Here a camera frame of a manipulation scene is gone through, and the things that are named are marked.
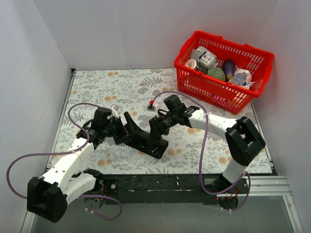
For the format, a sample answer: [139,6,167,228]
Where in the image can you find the black zippered tool case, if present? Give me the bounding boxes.
[124,124,169,159]

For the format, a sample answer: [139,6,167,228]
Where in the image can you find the silver thinning scissors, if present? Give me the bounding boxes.
[148,147,159,158]

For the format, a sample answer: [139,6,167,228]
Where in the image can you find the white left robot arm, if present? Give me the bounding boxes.
[27,105,130,223]

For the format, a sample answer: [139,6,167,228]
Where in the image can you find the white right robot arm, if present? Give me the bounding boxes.
[148,92,266,194]

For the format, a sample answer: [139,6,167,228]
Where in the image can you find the red plastic shopping basket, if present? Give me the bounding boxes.
[174,31,275,114]

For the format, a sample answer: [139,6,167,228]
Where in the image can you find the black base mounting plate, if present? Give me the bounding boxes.
[93,174,231,205]

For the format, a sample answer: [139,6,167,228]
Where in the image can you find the white pink cup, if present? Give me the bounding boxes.
[184,58,197,70]

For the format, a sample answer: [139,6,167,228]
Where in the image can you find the green textured ball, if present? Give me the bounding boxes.
[207,67,226,82]

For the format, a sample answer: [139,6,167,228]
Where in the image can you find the grey foil snack pouch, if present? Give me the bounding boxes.
[191,46,217,68]

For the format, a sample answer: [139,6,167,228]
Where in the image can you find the purple toy eggplant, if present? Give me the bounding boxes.
[222,59,235,81]

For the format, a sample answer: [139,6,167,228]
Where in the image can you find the clear plastic bottle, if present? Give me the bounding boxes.
[229,72,248,86]

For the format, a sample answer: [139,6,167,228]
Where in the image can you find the white round toy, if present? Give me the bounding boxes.
[234,68,255,90]

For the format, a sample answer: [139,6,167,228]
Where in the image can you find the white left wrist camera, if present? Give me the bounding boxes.
[111,104,121,118]

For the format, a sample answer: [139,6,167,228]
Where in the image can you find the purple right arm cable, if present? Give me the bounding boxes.
[149,91,251,214]

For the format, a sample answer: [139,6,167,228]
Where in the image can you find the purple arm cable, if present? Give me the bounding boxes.
[149,91,251,214]
[6,102,123,220]

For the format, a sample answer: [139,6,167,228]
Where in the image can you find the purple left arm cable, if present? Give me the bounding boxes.
[6,102,123,220]

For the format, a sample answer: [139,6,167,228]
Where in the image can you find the aluminium frame rail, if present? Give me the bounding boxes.
[22,176,303,233]

